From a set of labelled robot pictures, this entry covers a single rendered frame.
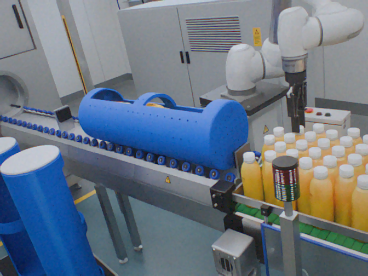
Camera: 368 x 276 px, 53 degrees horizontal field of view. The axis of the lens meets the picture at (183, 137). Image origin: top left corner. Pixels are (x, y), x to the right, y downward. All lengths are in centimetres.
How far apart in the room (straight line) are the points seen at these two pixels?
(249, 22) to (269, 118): 119
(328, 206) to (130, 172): 100
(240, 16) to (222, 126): 180
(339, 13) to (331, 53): 285
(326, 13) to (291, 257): 80
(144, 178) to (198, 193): 33
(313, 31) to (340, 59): 288
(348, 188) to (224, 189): 40
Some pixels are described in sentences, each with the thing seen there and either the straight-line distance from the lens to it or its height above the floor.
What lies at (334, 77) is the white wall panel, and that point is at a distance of 428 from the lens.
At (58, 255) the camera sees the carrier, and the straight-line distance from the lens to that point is 205.
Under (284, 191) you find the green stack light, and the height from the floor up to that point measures 119.
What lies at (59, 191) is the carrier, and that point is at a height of 87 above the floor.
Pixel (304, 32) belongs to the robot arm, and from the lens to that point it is 131.
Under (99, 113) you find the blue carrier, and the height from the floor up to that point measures 116.
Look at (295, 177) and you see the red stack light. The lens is 93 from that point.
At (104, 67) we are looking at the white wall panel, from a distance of 698.
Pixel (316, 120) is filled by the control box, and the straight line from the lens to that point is 156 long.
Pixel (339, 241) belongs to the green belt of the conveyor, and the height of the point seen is 90.
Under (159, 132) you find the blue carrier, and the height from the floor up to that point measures 113.
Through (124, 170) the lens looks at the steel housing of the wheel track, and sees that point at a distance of 190.
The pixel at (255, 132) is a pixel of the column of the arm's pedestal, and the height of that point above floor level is 88.
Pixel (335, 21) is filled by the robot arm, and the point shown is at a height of 148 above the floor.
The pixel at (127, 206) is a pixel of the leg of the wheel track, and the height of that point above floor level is 38.
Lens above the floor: 172
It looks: 24 degrees down
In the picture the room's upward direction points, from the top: 11 degrees counter-clockwise
